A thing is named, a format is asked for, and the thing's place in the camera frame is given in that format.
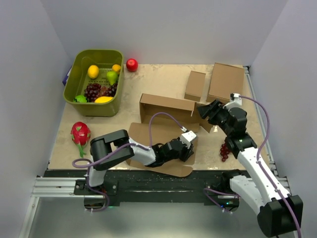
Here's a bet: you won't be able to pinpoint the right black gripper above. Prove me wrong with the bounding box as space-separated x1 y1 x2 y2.
197 99 233 136

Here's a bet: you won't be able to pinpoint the red grapes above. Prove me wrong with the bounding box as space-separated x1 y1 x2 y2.
220 143 230 162

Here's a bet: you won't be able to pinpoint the cardboard paper box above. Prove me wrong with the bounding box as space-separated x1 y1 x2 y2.
125 93 214 178

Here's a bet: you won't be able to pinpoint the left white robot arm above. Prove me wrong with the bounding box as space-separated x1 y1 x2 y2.
85 129 197 194

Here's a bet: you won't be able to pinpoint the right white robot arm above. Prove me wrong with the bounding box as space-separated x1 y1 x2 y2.
198 99 303 238

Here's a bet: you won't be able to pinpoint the small folded cardboard box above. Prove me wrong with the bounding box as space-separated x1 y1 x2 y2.
184 71 206 102

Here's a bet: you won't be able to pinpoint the large folded cardboard box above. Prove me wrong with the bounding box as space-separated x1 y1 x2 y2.
206 63 245 104

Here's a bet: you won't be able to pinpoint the red apple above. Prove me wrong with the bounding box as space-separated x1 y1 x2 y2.
126 58 138 72

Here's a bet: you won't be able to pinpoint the yellow mango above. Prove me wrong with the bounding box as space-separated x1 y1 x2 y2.
94 96 113 103

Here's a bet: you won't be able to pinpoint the small orange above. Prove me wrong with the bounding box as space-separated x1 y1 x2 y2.
111 64 121 74

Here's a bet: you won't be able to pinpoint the green pear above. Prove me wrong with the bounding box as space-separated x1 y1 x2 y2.
106 71 118 86

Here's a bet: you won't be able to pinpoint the red dragon fruit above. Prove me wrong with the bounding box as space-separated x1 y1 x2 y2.
70 121 91 158

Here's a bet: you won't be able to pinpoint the green plastic basket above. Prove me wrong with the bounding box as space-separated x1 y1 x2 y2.
63 49 124 117

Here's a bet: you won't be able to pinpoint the dark grapes in basket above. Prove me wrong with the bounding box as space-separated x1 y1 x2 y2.
84 83 117 102

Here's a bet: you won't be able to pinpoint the green lime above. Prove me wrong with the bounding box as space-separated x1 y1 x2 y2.
73 95 89 103

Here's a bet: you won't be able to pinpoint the yellow lemon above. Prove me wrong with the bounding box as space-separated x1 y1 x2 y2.
87 65 99 79

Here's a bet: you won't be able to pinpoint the purple white booklet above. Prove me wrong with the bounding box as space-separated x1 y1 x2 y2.
62 66 72 86

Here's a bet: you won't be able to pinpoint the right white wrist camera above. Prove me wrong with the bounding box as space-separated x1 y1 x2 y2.
223 93 242 111

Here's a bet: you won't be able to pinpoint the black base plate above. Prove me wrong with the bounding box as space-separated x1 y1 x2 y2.
44 170 239 211

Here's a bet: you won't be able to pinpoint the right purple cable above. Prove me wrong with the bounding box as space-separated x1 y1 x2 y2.
240 95 303 238

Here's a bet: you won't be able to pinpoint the right aluminium rail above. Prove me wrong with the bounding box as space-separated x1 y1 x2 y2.
242 65 304 238

